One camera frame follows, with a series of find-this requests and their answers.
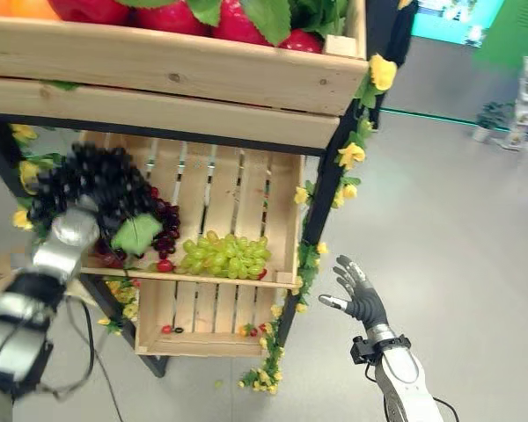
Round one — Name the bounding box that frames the large wooden crate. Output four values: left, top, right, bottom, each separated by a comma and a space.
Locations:
0, 0, 370, 151

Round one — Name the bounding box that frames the red grape bunch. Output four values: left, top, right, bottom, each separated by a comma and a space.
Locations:
148, 186, 182, 261

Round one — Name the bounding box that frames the yellow flower garland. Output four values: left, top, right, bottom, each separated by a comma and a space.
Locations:
8, 122, 67, 234
97, 278, 142, 338
237, 53, 400, 396

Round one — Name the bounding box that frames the black post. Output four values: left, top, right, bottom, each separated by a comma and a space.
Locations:
376, 0, 420, 132

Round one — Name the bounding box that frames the green grape bunch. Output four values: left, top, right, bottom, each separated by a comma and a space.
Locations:
174, 229, 273, 280

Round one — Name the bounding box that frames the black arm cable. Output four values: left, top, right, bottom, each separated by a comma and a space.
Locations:
430, 395, 462, 422
37, 296, 125, 422

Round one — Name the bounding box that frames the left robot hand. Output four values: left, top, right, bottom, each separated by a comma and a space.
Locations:
94, 205, 136, 244

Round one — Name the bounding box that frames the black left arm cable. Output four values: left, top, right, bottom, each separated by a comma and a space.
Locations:
37, 296, 125, 422

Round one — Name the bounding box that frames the black right wrist clamp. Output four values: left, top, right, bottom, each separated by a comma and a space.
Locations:
350, 334, 413, 365

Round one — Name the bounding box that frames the slatted wooden crate with grapes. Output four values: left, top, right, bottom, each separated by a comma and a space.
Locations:
76, 130, 308, 290

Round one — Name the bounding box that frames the black metal shelf frame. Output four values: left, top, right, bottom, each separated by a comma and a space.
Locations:
0, 94, 382, 379

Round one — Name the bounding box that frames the wall display screen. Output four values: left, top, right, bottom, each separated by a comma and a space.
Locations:
409, 0, 508, 47

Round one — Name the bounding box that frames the white brochure stand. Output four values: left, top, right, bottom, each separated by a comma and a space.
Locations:
506, 55, 528, 151

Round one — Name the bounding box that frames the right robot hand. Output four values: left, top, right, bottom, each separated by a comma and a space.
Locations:
319, 254, 389, 330

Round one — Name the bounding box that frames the dark purple grape bunch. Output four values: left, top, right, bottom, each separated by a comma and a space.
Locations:
27, 142, 156, 248

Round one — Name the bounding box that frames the orange fruit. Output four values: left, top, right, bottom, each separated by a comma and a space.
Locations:
0, 0, 62, 21

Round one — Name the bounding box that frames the potted green plant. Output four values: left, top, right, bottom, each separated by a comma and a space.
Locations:
472, 100, 515, 143

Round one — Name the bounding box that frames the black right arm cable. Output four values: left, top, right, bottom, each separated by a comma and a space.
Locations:
430, 395, 462, 422

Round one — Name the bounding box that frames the small slatted wooden crate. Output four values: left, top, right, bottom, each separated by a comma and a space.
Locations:
134, 278, 288, 358

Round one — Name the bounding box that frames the green grape leaf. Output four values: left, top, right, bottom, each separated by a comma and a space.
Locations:
110, 213, 164, 257

